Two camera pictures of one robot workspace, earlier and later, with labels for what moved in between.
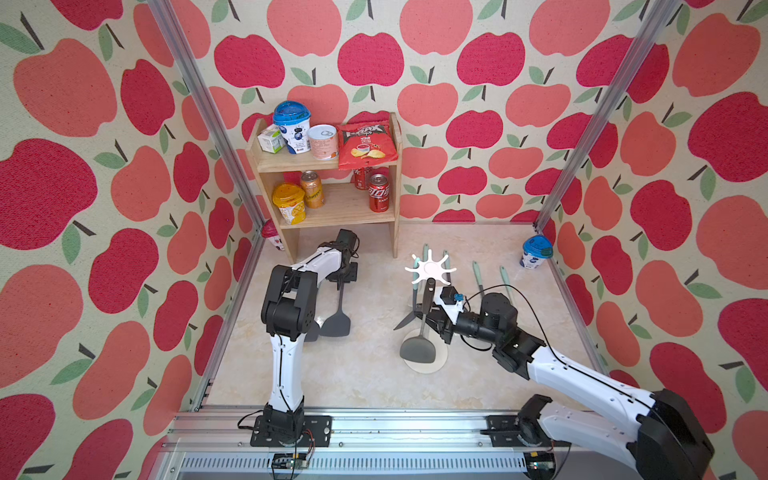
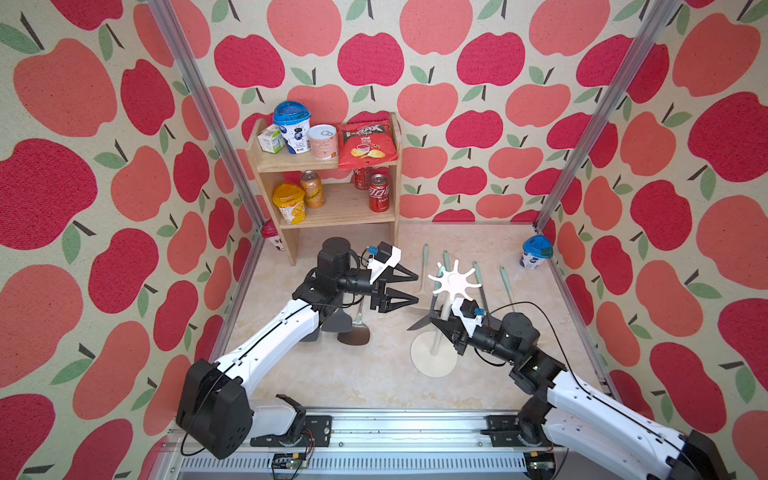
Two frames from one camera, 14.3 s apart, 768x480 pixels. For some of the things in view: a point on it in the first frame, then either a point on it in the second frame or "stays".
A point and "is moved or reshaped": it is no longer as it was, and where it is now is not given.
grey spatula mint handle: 478,275 stays
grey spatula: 313,335 stays
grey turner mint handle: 339,324 stays
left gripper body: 346,275 to 375,291
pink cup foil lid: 324,142 stays
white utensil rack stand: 427,269 is moved or reshaped
